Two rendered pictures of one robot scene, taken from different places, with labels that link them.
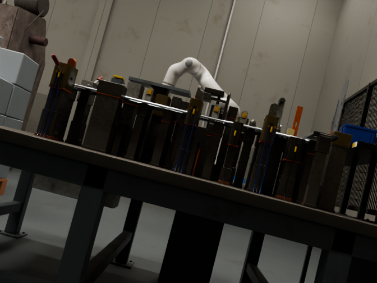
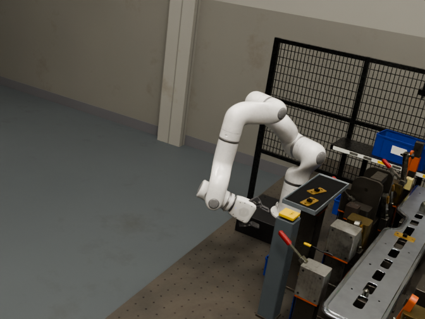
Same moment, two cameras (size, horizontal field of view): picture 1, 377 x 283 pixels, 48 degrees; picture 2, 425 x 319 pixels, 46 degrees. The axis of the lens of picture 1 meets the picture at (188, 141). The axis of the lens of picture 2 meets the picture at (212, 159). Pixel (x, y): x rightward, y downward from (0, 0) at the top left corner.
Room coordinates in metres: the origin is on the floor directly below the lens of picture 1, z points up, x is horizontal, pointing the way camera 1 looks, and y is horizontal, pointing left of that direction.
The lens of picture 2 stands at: (2.11, 2.08, 1.96)
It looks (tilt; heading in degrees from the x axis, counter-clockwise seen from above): 22 degrees down; 295
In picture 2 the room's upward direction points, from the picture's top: 8 degrees clockwise
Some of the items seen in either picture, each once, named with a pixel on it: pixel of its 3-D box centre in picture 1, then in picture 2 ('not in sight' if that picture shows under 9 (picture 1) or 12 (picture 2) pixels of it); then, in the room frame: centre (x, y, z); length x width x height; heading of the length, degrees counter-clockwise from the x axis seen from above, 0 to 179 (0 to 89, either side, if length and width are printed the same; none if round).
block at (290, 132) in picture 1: (283, 163); (400, 209); (2.20, -0.51, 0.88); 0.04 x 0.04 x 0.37; 84
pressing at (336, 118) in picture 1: (338, 114); not in sight; (2.04, -0.68, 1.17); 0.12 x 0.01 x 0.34; 174
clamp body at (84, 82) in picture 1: (82, 114); (301, 309); (2.37, 0.62, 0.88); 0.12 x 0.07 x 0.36; 174
